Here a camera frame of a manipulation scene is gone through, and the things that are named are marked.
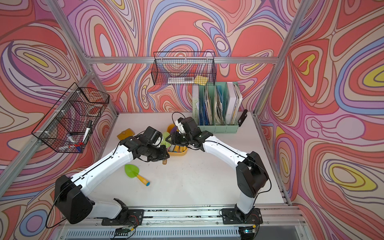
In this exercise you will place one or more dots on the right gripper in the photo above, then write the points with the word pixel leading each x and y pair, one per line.
pixel 175 138

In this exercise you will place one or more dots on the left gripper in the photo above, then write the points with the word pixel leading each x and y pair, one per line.
pixel 163 154

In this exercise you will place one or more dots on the yellow storage box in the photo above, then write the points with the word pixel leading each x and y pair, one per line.
pixel 177 151

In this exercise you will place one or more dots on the purple trowel pink handle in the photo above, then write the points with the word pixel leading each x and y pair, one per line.
pixel 172 129

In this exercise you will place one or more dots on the light green trowel wooden handle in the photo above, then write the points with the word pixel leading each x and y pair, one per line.
pixel 164 142

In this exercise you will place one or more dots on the green trowel yellow handle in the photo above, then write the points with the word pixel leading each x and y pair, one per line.
pixel 133 171

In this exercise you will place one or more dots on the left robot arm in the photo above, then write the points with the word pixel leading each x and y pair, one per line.
pixel 72 193

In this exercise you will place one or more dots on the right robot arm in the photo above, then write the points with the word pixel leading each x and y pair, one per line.
pixel 251 173

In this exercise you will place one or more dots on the mint green file organizer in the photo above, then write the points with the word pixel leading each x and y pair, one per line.
pixel 209 108

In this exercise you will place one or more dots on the black stapler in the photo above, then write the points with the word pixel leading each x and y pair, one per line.
pixel 242 118

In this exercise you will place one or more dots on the yellow sponge in basket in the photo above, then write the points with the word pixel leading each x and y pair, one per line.
pixel 200 80

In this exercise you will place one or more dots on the white book in organizer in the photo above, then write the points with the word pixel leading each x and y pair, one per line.
pixel 234 100

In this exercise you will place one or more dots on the black white marker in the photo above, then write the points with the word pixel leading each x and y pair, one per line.
pixel 87 131

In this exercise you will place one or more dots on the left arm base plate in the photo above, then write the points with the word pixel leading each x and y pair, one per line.
pixel 126 217

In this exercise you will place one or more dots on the black wire basket back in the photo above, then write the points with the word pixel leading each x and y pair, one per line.
pixel 181 67

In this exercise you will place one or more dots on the black wire basket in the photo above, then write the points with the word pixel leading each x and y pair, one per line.
pixel 66 125
pixel 181 67

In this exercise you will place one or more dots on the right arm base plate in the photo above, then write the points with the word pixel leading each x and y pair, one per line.
pixel 236 217

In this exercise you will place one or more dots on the black wire basket left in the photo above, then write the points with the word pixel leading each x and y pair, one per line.
pixel 66 125

